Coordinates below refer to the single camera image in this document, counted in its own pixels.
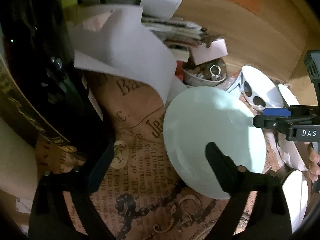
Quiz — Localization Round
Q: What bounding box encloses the dark wine bottle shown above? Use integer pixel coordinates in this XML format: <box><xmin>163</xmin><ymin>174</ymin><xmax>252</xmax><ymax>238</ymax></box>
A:
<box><xmin>1</xmin><ymin>0</ymin><xmax>114</xmax><ymax>158</ymax></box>

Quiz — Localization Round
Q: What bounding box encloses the white patterned bowl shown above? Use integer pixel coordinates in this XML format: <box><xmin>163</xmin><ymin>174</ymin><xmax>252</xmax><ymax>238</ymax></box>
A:
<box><xmin>227</xmin><ymin>65</ymin><xmax>284</xmax><ymax>113</ymax></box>

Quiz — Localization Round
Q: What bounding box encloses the white plastic container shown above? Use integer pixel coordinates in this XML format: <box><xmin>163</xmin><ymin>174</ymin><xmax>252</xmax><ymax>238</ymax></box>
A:
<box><xmin>0</xmin><ymin>120</ymin><xmax>37</xmax><ymax>200</ymax></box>

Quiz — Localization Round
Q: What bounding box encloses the small white box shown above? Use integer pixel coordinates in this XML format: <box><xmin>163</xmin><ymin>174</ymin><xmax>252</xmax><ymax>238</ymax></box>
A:
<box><xmin>190</xmin><ymin>38</ymin><xmax>228</xmax><ymax>66</ymax></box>

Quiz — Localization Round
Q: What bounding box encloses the pink bowl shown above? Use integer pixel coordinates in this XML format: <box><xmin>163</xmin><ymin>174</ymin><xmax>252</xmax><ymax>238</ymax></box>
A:
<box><xmin>272</xmin><ymin>131</ymin><xmax>308</xmax><ymax>172</ymax></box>

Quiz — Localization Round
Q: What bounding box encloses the vintage newspaper print mat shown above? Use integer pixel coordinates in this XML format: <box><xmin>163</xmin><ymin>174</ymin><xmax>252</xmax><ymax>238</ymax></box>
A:
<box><xmin>37</xmin><ymin>73</ymin><xmax>227</xmax><ymax>239</ymax></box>

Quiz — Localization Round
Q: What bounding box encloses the white plate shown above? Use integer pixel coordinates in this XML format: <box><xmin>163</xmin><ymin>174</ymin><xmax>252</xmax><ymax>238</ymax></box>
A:
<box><xmin>282</xmin><ymin>170</ymin><xmax>309</xmax><ymax>232</ymax></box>

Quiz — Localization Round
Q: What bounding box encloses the small bowl with trinkets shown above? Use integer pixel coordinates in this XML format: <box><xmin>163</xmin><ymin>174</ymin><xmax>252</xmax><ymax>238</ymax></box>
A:
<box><xmin>182</xmin><ymin>58</ymin><xmax>227</xmax><ymax>87</ymax></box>

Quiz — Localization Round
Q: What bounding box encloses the mint green plate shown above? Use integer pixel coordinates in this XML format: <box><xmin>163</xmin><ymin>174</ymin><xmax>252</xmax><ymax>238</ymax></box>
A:
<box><xmin>163</xmin><ymin>87</ymin><xmax>266</xmax><ymax>199</ymax></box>

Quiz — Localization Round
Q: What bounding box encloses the stack of newspapers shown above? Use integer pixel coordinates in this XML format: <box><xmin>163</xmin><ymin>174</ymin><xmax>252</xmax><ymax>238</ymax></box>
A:
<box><xmin>78</xmin><ymin>0</ymin><xmax>209</xmax><ymax>62</ymax></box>

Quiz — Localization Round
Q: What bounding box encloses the person's right hand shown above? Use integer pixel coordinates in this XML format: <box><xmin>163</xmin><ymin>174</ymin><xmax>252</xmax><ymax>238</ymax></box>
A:
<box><xmin>305</xmin><ymin>142</ymin><xmax>320</xmax><ymax>182</ymax></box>

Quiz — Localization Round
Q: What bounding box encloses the mint green bowl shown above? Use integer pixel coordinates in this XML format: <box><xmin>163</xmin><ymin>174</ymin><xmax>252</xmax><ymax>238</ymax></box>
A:
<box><xmin>278</xmin><ymin>83</ymin><xmax>300</xmax><ymax>106</ymax></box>

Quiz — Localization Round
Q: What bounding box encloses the white curled paper sheet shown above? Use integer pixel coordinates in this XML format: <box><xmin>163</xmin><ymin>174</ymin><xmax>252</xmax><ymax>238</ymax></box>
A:
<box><xmin>67</xmin><ymin>5</ymin><xmax>187</xmax><ymax>103</ymax></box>

